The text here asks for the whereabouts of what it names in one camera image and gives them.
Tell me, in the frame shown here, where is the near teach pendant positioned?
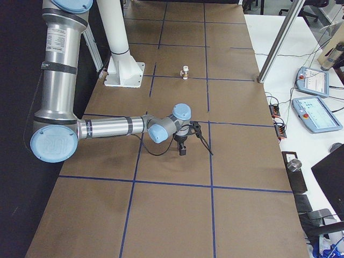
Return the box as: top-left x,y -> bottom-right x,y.
292,96 -> 343,133

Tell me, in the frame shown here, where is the white mount base plate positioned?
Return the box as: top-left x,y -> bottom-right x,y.
104,54 -> 145,88

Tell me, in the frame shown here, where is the black orange connector block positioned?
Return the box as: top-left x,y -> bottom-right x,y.
274,117 -> 287,141
269,96 -> 280,118

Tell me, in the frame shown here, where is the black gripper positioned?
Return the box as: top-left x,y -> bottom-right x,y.
174,135 -> 188,156

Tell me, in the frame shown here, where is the steel cylinder weight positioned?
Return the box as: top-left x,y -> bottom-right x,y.
286,159 -> 302,172

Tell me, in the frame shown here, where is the far teach pendant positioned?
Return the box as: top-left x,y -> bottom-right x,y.
296,66 -> 329,98

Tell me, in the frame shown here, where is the brown paper table cover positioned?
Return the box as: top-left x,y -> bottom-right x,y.
26,1 -> 309,257

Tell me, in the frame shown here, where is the white camera pole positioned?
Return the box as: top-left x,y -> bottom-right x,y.
97,0 -> 129,55

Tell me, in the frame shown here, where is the teach pendant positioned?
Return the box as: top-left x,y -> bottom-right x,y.
292,96 -> 343,133
296,66 -> 329,98

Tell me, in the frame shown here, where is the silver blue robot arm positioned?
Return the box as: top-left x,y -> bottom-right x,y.
30,1 -> 191,163

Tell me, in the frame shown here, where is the aluminium frame post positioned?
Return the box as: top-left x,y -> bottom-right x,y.
257,0 -> 305,83

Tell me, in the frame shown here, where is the black camera cable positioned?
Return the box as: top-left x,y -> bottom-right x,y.
139,122 -> 214,156

